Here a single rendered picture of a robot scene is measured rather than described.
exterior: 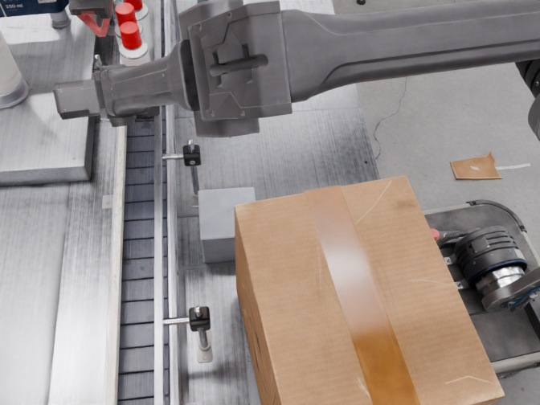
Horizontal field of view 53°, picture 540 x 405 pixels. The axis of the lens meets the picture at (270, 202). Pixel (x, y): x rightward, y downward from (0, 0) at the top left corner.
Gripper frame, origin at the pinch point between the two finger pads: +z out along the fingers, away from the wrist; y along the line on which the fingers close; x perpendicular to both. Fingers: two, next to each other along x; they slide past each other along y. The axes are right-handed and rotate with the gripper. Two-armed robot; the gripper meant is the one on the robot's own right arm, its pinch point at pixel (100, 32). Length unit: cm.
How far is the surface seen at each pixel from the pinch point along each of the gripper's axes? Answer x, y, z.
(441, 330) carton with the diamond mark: 43, 67, -9
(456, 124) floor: 123, -56, 101
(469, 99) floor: 134, -69, 101
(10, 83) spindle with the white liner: -19.0, 3.3, 8.4
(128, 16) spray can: 6.2, 3.9, -6.2
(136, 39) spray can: 7.4, 8.8, -5.1
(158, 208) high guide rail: 9.3, 36.8, 5.9
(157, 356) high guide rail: 9, 61, 6
